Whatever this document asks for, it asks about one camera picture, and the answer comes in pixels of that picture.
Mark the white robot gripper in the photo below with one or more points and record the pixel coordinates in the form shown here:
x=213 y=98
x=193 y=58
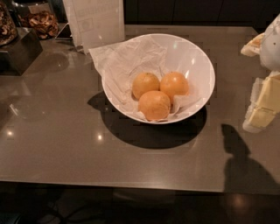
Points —
x=271 y=46

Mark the orange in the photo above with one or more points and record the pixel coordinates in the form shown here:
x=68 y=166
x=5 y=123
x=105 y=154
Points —
x=155 y=105
x=144 y=82
x=174 y=83

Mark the white ceramic bowl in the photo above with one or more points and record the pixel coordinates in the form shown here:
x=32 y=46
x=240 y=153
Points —
x=189 y=61

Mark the white crumpled paper liner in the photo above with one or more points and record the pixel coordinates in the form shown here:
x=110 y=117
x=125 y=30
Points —
x=128 y=61

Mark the white paper sign stand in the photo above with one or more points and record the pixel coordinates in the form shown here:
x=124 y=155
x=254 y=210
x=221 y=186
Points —
x=95 y=23

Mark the glass jar of dried fruit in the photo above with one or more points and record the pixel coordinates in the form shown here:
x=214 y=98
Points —
x=38 y=15

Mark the glass jar at left edge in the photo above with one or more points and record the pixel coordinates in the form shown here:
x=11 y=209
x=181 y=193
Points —
x=8 y=30

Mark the dark square pedestal block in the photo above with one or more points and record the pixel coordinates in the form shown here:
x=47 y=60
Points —
x=19 y=54

